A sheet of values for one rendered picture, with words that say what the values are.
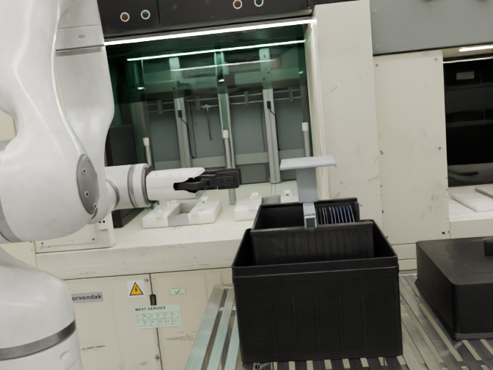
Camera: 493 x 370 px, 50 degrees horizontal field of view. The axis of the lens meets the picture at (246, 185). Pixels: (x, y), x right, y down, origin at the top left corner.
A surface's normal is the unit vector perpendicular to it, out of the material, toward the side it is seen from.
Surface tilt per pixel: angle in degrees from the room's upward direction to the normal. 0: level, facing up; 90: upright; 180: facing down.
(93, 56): 97
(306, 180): 90
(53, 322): 89
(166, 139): 90
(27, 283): 30
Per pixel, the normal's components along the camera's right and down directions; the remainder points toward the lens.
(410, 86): -0.06, 0.16
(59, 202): 0.48, 0.25
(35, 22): 0.73, -0.29
